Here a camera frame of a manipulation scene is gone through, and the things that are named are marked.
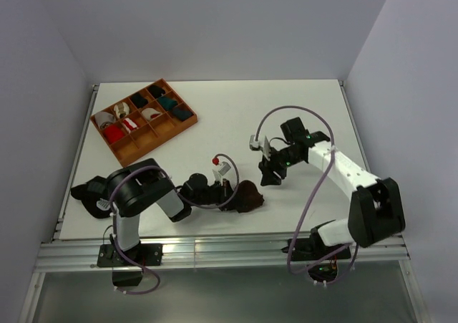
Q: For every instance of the black patterned sock pile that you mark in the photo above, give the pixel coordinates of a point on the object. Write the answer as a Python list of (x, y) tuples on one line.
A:
[(94, 197)]

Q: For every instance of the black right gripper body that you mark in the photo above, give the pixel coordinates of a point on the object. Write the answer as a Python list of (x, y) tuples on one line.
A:
[(284, 158)]

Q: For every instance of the red white striped sock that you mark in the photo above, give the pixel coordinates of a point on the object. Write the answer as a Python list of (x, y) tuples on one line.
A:
[(129, 125)]

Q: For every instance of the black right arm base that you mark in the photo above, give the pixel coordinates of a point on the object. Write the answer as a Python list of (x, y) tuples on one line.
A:
[(306, 250)]

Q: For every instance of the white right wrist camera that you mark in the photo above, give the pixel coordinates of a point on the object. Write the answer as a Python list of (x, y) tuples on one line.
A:
[(260, 143)]

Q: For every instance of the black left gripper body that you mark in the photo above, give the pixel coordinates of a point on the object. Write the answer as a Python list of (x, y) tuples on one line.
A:
[(212, 195)]

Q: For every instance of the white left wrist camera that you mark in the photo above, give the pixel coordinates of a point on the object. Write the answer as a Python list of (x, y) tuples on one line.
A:
[(221, 170)]

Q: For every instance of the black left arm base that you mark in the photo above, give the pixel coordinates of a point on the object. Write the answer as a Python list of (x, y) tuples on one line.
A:
[(143, 254)]

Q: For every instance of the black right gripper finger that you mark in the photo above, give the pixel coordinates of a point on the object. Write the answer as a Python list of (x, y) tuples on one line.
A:
[(266, 167), (268, 179)]

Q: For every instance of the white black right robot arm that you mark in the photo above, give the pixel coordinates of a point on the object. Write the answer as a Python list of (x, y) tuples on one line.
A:
[(375, 211)]

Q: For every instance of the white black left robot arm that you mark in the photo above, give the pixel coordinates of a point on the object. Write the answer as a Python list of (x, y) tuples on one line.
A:
[(135, 188)]

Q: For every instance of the dark teal rolled sock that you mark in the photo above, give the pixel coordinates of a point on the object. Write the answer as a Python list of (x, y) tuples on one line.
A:
[(181, 114)]

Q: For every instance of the beige brown rolled sock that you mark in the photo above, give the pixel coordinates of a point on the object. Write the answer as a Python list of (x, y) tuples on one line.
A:
[(121, 110)]

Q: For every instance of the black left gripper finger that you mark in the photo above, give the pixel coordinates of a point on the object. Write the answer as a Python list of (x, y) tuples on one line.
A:
[(230, 207), (231, 192)]

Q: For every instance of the orange wooden divider tray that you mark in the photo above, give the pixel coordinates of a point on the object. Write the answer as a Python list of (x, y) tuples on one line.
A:
[(150, 134)]

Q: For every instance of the grey white rolled sock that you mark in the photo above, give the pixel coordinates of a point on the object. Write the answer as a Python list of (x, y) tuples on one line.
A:
[(104, 119)]

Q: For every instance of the aluminium frame rail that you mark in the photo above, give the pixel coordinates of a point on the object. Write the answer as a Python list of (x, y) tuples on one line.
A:
[(178, 253)]

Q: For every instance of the teal green rolled sock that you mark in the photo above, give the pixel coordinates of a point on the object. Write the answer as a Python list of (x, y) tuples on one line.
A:
[(167, 103)]

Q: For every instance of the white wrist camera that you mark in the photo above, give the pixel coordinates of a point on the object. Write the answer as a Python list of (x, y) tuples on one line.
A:
[(221, 170), (260, 143)]

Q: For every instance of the white red rolled sock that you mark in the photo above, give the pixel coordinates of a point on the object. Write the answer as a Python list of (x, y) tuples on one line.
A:
[(150, 113)]

